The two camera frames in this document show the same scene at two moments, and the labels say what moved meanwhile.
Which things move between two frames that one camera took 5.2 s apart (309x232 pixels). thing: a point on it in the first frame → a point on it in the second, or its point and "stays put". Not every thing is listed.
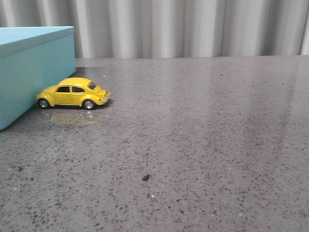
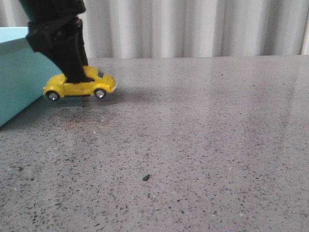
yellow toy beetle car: (73, 92) → (57, 86)
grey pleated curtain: (156, 28) stays put
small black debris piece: (145, 178) stays put
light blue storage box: (32, 58) stays put
